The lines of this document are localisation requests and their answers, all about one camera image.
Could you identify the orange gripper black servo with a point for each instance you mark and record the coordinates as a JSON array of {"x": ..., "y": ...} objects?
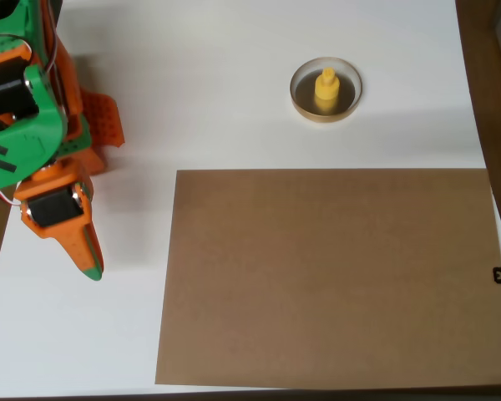
[{"x": 54, "y": 210}]

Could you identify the small yellow plastic piece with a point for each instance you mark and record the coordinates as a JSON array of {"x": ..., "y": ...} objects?
[{"x": 327, "y": 89}]

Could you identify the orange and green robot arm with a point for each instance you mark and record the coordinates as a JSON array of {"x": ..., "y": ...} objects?
[{"x": 21, "y": 142}]

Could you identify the round shallow metal dish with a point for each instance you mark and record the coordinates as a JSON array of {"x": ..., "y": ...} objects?
[{"x": 350, "y": 104}]

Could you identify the brown cardboard sheet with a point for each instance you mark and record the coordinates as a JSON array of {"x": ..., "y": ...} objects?
[{"x": 330, "y": 275}]

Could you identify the small black tag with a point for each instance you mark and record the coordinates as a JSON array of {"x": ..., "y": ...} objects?
[{"x": 499, "y": 275}]

